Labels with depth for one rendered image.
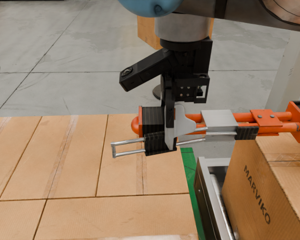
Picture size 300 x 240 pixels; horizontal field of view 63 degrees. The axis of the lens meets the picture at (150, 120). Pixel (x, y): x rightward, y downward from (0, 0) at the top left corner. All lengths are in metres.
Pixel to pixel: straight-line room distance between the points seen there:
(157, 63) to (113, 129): 0.99
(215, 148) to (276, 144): 1.37
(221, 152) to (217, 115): 1.55
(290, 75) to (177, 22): 1.49
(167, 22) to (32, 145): 1.15
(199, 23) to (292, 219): 0.46
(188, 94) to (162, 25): 0.14
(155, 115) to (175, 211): 0.58
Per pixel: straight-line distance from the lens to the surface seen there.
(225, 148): 2.14
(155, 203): 1.05
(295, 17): 0.21
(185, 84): 0.44
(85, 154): 1.27
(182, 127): 0.46
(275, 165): 0.71
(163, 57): 0.43
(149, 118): 0.52
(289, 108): 0.65
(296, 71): 1.82
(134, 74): 0.44
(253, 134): 0.56
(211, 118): 0.55
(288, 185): 0.67
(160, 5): 0.25
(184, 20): 0.38
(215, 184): 1.13
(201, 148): 2.09
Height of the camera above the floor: 1.41
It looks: 37 degrees down
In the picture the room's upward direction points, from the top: straight up
